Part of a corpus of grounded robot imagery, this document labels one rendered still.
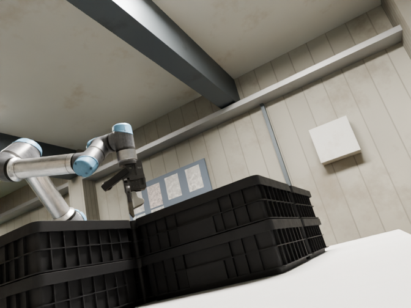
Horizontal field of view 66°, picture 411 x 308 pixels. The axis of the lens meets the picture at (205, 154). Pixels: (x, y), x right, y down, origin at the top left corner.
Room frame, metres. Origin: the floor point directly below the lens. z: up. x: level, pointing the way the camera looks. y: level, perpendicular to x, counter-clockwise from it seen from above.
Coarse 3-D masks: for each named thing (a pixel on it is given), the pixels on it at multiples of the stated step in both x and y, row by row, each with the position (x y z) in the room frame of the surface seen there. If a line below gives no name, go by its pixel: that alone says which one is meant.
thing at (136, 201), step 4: (132, 192) 1.15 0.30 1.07; (132, 196) 1.15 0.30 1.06; (136, 196) 1.15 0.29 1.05; (132, 200) 1.14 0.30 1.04; (136, 200) 1.15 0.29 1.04; (140, 200) 1.15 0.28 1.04; (128, 204) 1.13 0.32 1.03; (132, 204) 1.14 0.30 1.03; (136, 204) 1.15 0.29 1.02; (140, 204) 1.15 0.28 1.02; (132, 208) 1.14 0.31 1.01; (132, 212) 1.14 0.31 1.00
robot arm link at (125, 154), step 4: (120, 152) 1.12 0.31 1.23; (124, 152) 1.12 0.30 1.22; (128, 152) 1.12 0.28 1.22; (132, 152) 1.13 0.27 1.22; (120, 156) 1.12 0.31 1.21; (124, 156) 1.12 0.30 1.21; (128, 156) 1.12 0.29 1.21; (132, 156) 1.13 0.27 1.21; (136, 156) 1.16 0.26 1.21; (120, 160) 1.13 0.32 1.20; (124, 160) 1.13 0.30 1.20
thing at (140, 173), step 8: (128, 160) 1.13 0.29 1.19; (136, 160) 1.16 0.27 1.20; (128, 168) 1.15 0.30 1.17; (136, 168) 1.16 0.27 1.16; (128, 176) 1.15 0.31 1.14; (136, 176) 1.14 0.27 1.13; (144, 176) 1.15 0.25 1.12; (128, 184) 1.13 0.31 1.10; (136, 184) 1.16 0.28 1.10; (144, 184) 1.16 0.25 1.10
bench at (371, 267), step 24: (360, 240) 1.43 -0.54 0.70; (384, 240) 1.01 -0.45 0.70; (408, 240) 0.78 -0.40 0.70; (312, 264) 0.81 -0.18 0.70; (336, 264) 0.65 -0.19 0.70; (360, 264) 0.55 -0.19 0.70; (384, 264) 0.48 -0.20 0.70; (408, 264) 0.42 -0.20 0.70; (216, 288) 0.82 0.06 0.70; (240, 288) 0.66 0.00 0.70; (264, 288) 0.56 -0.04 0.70; (288, 288) 0.48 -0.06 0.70; (312, 288) 0.43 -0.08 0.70; (336, 288) 0.38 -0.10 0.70; (360, 288) 0.34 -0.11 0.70; (384, 288) 0.32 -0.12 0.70; (408, 288) 0.29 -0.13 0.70
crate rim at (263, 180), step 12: (240, 180) 0.76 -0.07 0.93; (252, 180) 0.75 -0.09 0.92; (264, 180) 0.79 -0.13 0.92; (216, 192) 0.80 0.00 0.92; (228, 192) 0.78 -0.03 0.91; (288, 192) 1.01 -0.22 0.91; (180, 204) 0.84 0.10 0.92; (192, 204) 0.83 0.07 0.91; (144, 216) 0.90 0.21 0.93; (156, 216) 0.88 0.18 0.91
